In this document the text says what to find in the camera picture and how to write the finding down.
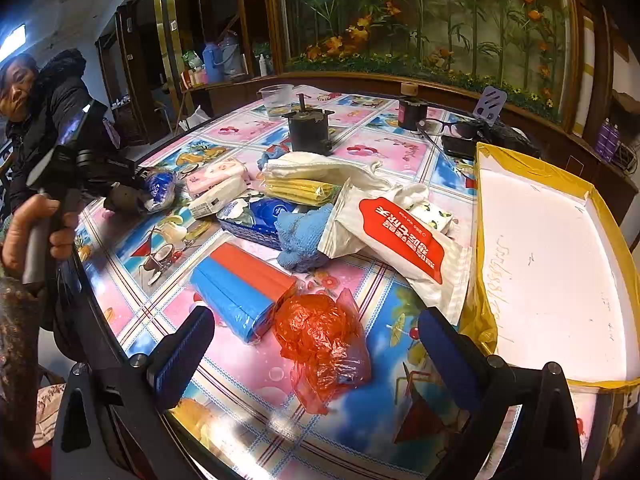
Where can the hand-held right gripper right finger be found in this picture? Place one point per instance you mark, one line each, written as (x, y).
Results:
(450, 355)

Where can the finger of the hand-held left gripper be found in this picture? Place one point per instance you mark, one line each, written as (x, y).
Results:
(142, 174)
(122, 199)

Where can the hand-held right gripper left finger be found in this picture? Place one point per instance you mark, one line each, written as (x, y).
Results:
(180, 360)

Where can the small blue white tissue packet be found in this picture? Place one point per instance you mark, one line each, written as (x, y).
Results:
(162, 190)

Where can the blue orange packet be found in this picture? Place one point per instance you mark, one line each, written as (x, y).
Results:
(240, 285)

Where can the red white wipes pack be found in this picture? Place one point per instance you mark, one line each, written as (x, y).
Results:
(400, 240)

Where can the red plastic bag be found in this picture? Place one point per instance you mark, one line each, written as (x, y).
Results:
(320, 340)

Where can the white foam box yellow tape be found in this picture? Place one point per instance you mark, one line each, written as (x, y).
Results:
(540, 260)

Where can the floral blue tissue pack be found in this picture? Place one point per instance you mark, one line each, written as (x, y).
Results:
(272, 210)

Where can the blue towel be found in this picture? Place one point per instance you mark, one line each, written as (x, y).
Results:
(300, 240)

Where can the white cloth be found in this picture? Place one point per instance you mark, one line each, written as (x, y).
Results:
(320, 165)

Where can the person's left hand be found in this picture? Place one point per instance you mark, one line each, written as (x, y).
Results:
(25, 235)

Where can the fruit print tablecloth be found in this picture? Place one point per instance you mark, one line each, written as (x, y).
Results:
(240, 410)

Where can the white tissue pack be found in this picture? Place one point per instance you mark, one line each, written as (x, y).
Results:
(217, 198)

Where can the person's head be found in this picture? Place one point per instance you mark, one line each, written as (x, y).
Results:
(15, 90)

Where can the blue woven basket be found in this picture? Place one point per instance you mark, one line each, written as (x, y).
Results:
(250, 236)

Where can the blue and red cloth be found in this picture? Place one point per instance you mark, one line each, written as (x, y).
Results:
(272, 154)

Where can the lemon print tissue packet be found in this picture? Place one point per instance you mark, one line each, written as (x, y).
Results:
(432, 215)

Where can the grey blue thermos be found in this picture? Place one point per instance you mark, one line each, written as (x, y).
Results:
(234, 57)

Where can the clear plastic cup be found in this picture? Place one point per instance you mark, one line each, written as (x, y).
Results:
(276, 102)

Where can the yellow cloth stack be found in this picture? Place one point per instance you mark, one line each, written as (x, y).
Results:
(300, 187)

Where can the white bottle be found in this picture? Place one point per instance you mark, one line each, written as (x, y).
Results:
(263, 66)

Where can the black electric motor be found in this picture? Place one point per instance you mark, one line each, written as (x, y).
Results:
(310, 132)

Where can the black phone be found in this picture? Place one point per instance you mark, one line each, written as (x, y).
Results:
(457, 147)

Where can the black bag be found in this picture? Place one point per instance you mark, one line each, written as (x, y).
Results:
(510, 140)

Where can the black eyeglasses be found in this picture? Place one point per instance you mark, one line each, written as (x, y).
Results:
(450, 127)

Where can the black spool wooden top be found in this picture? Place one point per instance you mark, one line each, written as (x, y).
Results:
(412, 116)

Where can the purple phone stand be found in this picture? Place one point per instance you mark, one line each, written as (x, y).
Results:
(490, 102)

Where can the purple spray can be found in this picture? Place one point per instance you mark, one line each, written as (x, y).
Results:
(603, 140)
(615, 144)

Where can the brown wood root piece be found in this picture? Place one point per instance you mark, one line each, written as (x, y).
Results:
(627, 100)

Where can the white yellow rolled poster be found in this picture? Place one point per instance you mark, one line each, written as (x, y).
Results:
(586, 75)

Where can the artificial flower display case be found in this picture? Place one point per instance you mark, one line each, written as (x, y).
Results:
(425, 15)

